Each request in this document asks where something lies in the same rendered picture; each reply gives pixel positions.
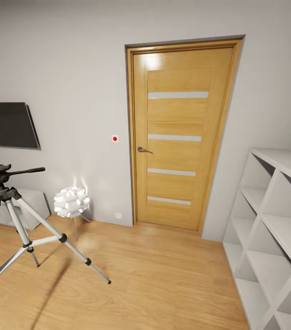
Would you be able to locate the camera tripod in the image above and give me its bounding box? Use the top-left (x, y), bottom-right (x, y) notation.
top-left (0, 164), bottom-right (111, 284)

